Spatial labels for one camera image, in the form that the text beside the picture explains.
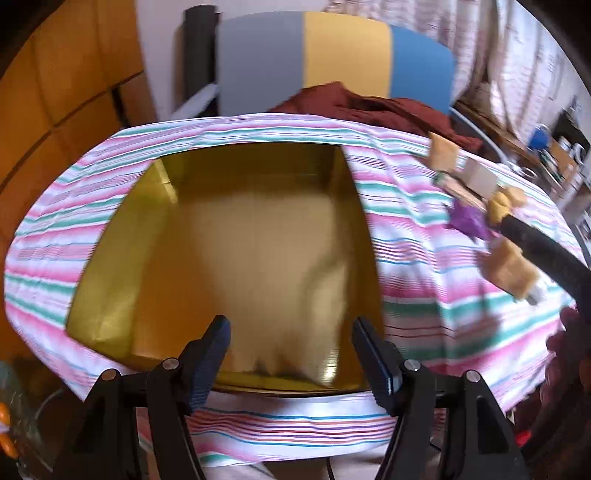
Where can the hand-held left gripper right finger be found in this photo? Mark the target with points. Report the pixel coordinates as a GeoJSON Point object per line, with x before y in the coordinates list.
{"type": "Point", "coordinates": [374, 364]}

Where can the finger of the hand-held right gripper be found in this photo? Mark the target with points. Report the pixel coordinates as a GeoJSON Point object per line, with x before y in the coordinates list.
{"type": "Point", "coordinates": [549, 254]}

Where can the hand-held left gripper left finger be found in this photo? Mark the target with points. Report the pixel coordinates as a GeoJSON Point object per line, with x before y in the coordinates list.
{"type": "Point", "coordinates": [210, 369]}

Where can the yellow knitted cloth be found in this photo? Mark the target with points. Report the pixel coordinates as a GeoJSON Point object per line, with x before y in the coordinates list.
{"type": "Point", "coordinates": [503, 205]}

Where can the purple snack packet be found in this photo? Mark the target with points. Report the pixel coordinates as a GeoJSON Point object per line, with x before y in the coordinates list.
{"type": "Point", "coordinates": [466, 221]}

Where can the white box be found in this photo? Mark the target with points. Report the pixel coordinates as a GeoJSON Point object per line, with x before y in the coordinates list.
{"type": "Point", "coordinates": [480, 179]}

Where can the small green box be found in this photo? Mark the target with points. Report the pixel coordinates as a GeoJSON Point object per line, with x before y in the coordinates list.
{"type": "Point", "coordinates": [455, 188]}

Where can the gold metal tin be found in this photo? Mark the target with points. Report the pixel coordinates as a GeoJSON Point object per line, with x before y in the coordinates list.
{"type": "Point", "coordinates": [254, 230]}

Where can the person's right hand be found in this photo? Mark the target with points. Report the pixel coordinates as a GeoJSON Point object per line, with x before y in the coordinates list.
{"type": "Point", "coordinates": [570, 337]}

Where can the striped tablecloth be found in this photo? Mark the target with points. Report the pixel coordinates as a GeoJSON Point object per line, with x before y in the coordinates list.
{"type": "Point", "coordinates": [415, 277]}

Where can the wooden side table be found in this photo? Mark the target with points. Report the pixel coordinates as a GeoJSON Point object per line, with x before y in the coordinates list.
{"type": "Point", "coordinates": [508, 138]}

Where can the patterned curtain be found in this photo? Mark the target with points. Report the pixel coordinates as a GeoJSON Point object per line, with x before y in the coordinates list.
{"type": "Point", "coordinates": [517, 60]}

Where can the orange plastic object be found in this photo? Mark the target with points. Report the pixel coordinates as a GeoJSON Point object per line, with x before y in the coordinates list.
{"type": "Point", "coordinates": [5, 415]}

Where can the maroon cloth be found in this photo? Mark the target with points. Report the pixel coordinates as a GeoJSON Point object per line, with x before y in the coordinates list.
{"type": "Point", "coordinates": [369, 108]}

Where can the grey yellow blue chair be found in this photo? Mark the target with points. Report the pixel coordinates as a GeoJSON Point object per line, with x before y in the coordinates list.
{"type": "Point", "coordinates": [346, 50]}

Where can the wooden wardrobe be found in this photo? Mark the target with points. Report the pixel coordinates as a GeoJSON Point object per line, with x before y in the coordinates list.
{"type": "Point", "coordinates": [69, 92]}

